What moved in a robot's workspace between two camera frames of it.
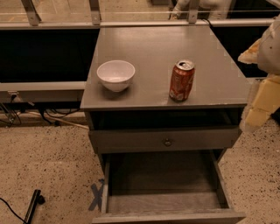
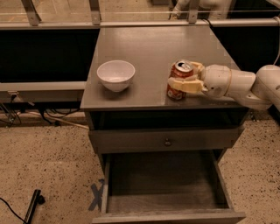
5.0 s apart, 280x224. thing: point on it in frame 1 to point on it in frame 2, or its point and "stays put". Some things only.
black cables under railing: (58, 108) stays put
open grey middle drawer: (166, 187) stays put
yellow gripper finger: (251, 55) to (199, 67)
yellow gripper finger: (266, 99) to (187, 85)
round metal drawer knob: (168, 143) stays put
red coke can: (181, 80) stays put
